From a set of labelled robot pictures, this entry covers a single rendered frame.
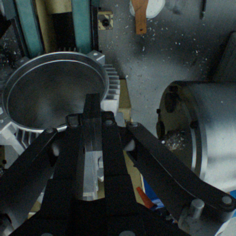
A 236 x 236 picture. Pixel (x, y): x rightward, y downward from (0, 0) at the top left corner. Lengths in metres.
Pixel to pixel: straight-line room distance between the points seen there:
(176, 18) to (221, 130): 0.29
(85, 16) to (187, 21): 0.27
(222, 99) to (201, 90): 0.04
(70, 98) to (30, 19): 0.18
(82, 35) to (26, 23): 0.10
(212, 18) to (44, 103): 0.45
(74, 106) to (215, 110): 0.28
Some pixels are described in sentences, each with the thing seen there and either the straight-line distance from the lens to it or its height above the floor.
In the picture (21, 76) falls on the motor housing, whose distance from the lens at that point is 0.33.
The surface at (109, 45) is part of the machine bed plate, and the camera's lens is 0.49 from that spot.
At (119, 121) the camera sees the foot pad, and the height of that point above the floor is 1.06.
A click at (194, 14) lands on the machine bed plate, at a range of 0.50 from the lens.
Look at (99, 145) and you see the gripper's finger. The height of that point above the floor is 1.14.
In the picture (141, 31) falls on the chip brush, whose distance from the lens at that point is 0.47.
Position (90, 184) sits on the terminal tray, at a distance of 0.27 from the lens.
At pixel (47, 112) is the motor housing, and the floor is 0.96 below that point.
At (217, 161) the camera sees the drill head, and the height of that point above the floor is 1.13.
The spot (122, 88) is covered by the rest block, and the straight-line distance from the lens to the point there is 0.53.
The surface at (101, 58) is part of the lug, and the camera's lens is 0.31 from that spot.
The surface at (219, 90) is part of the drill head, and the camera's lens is 0.36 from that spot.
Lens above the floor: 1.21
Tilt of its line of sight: 36 degrees down
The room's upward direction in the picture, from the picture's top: 172 degrees clockwise
